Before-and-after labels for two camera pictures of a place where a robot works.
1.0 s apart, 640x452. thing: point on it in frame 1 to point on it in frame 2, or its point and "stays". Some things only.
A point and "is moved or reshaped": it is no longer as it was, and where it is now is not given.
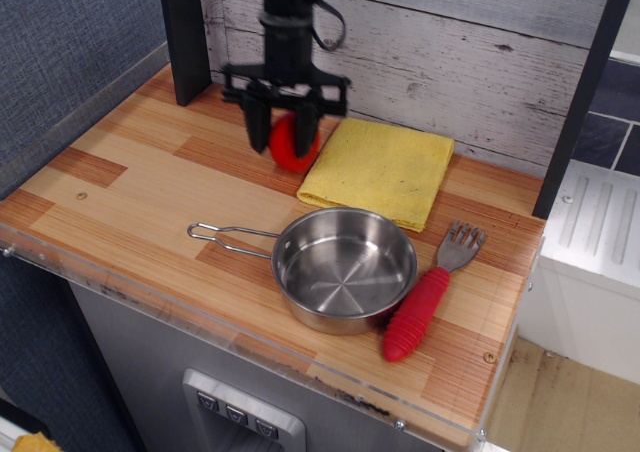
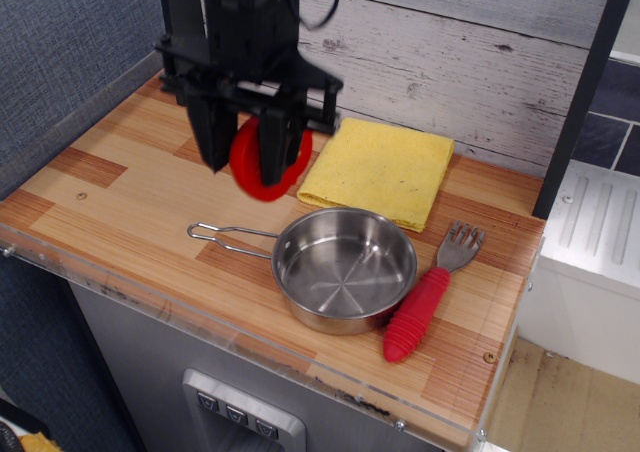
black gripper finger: [258, 114] to [215, 123]
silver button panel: [222, 418] stays
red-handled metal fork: [428, 291] stays
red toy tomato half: [283, 144] is moved or reshaped
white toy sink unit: [583, 301] stays
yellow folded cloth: [393, 172] stays
